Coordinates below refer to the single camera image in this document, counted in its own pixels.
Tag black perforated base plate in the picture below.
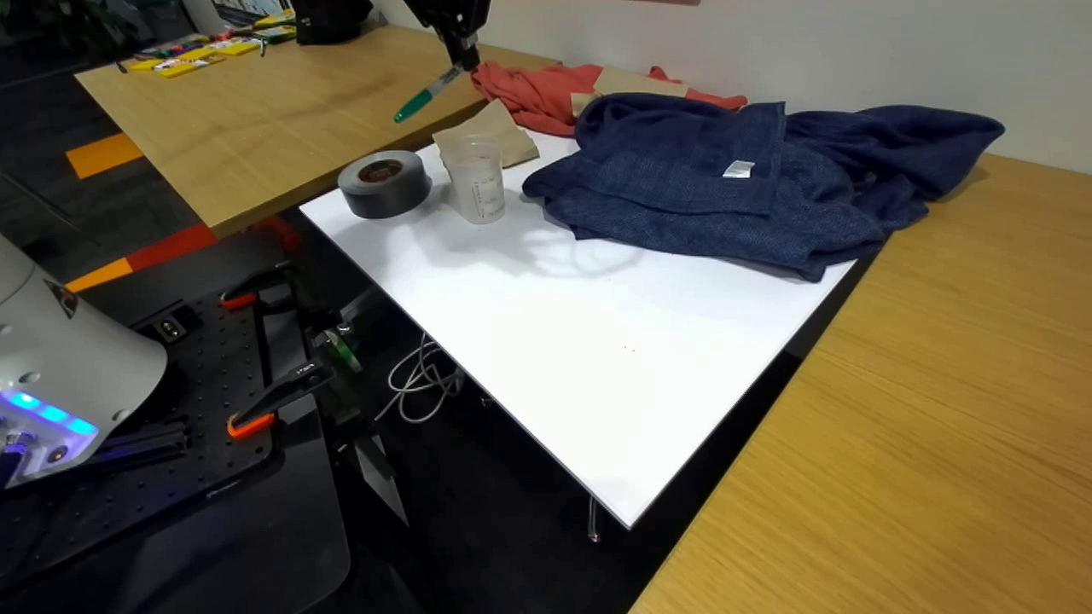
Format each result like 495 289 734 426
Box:
0 268 354 574

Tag orange floor tape strip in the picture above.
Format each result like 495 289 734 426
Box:
60 221 222 298
60 128 148 184

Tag clear plastic measuring cup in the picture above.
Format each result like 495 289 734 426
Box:
431 121 511 226

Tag white cable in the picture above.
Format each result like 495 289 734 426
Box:
371 333 468 430

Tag orange red cloth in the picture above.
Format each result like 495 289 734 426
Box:
468 57 752 140

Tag dark blue cloth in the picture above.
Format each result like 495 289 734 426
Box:
519 93 1009 286

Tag green clamp piece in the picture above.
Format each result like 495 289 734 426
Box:
314 328 369 383

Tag yellow marker box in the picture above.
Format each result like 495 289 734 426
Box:
116 8 299 82

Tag black bag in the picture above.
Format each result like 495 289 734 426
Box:
289 0 380 49

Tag black clamp orange tips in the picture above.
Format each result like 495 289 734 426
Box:
217 264 308 318
222 359 347 447

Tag green marker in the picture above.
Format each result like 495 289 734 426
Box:
390 60 472 127

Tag small brown paper bag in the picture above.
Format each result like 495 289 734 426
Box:
568 63 693 118

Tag grey duct tape roll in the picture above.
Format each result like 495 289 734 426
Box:
333 145 433 226

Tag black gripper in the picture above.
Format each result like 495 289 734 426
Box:
402 0 495 74

